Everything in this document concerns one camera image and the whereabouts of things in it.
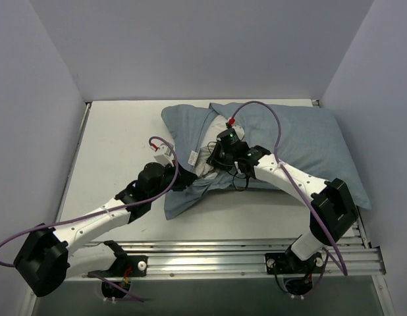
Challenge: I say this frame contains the blue pillowcase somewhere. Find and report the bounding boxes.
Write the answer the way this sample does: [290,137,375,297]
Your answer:
[161,103,371,220]

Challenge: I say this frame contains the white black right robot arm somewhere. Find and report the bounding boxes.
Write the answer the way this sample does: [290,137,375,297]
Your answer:
[207,128,358,272]

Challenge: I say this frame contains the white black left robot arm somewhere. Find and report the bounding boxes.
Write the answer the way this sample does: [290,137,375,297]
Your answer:
[13,163,197,297]

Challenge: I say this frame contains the white pillow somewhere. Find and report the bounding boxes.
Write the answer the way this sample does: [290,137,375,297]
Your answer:
[192,115,234,183]

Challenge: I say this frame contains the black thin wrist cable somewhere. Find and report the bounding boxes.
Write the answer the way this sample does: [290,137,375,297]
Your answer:
[205,140,252,192]

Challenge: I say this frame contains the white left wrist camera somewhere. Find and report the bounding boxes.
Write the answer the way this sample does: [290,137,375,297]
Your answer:
[151,144,174,166]

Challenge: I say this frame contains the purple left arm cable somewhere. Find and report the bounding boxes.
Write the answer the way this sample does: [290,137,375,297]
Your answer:
[0,136,180,302]

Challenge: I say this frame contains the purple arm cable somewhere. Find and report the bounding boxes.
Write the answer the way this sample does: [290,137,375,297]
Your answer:
[228,101,349,277]
[0,136,180,302]

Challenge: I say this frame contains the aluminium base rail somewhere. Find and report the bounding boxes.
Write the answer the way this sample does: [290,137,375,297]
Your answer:
[66,238,386,280]

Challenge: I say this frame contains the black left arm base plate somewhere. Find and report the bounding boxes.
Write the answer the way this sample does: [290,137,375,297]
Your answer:
[88,255,148,278]

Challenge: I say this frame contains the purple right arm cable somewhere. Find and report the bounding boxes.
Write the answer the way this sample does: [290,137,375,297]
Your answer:
[228,101,349,277]

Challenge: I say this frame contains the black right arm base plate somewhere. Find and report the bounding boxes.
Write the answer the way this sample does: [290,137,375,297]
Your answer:
[264,252,324,275]

